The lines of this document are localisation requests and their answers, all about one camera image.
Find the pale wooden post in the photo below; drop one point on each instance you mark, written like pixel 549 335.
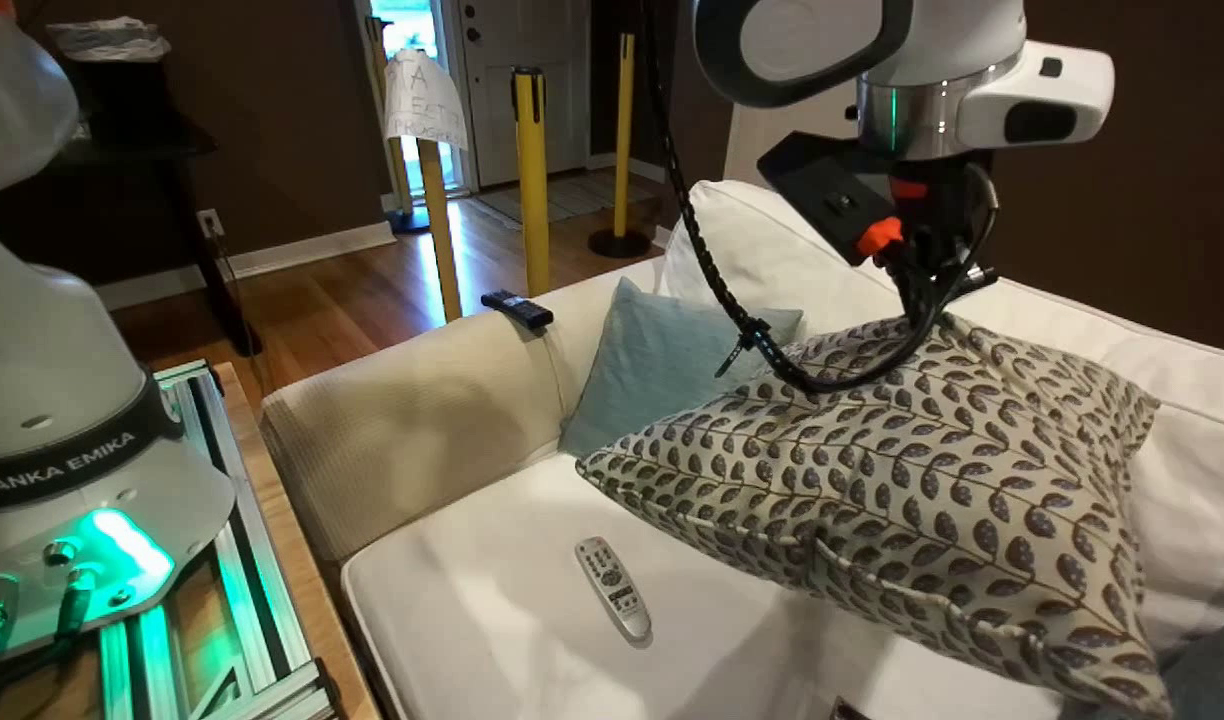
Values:
pixel 443 241
pixel 397 172

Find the white wall outlet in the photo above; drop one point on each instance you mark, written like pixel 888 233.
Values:
pixel 210 220

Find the thin yellow post with base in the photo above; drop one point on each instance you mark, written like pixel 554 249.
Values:
pixel 626 132

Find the teal blue throw pillow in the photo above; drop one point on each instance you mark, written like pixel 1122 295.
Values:
pixel 653 365
pixel 1216 672

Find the white panel door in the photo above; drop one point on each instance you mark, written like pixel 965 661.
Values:
pixel 760 145

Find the white draped cover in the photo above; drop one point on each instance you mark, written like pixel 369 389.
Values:
pixel 423 103

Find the black side table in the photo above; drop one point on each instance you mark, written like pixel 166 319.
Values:
pixel 134 145

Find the thick yellow post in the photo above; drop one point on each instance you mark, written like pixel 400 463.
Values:
pixel 535 185

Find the black remote control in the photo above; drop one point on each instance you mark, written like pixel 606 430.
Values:
pixel 519 310

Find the white fabric sofa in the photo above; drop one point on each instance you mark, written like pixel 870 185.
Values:
pixel 427 415

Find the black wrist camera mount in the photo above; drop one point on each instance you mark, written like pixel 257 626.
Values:
pixel 834 193

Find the aluminium profile base frame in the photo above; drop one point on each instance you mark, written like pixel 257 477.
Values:
pixel 257 626

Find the silver remote control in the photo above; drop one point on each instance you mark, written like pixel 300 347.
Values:
pixel 614 589

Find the beige and black patterned pillow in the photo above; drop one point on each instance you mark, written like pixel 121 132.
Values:
pixel 935 494

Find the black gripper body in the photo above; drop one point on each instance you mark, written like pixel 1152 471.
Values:
pixel 955 220

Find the white cloth bundle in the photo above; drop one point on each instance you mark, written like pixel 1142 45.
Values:
pixel 107 38

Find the grey entry door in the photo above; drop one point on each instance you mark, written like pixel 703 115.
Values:
pixel 544 54

